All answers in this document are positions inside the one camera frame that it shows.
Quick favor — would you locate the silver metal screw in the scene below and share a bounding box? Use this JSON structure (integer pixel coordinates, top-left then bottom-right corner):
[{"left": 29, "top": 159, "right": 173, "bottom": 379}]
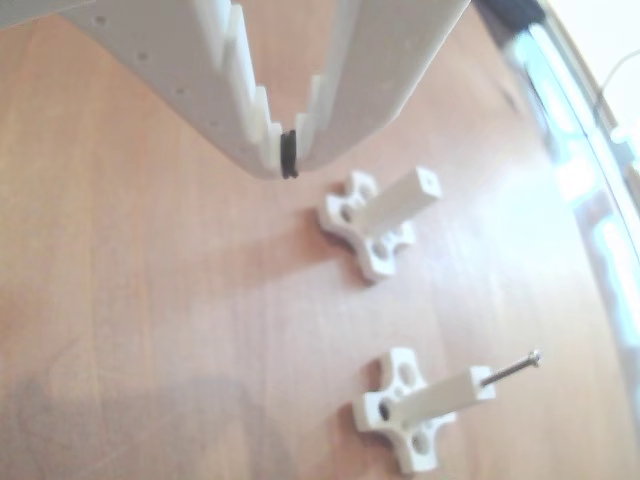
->
[{"left": 482, "top": 349, "right": 544, "bottom": 387}]

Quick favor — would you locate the white cross-base post stand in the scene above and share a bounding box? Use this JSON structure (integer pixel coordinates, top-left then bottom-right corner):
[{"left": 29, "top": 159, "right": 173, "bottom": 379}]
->
[
  {"left": 314, "top": 167, "right": 444, "bottom": 286},
  {"left": 351, "top": 348, "right": 497, "bottom": 474}
]

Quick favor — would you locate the thin white cable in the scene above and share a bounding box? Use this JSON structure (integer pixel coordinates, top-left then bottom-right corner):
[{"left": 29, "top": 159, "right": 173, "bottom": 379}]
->
[{"left": 597, "top": 44, "right": 640, "bottom": 106}]

